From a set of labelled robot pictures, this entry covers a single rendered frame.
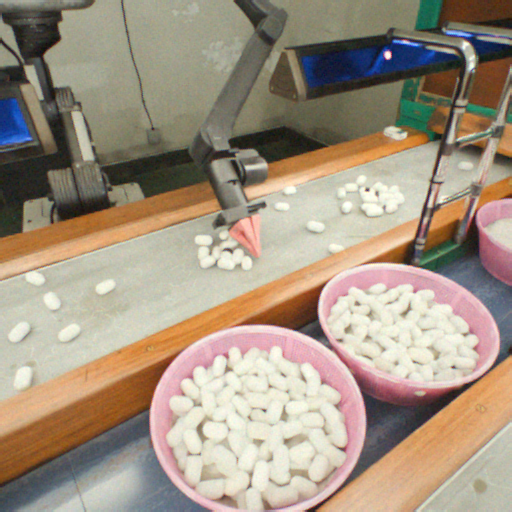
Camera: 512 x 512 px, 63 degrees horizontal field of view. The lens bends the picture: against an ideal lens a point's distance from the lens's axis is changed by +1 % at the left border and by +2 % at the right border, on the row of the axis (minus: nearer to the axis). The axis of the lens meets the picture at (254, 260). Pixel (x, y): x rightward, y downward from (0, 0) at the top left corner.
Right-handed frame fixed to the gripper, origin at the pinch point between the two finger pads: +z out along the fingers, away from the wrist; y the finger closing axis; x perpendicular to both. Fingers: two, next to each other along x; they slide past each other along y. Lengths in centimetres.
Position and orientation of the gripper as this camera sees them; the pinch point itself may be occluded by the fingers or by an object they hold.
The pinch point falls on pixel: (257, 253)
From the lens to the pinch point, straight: 80.6
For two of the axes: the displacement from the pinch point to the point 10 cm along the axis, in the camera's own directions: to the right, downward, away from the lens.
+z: 4.1, 9.0, -1.5
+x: -3.7, 3.1, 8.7
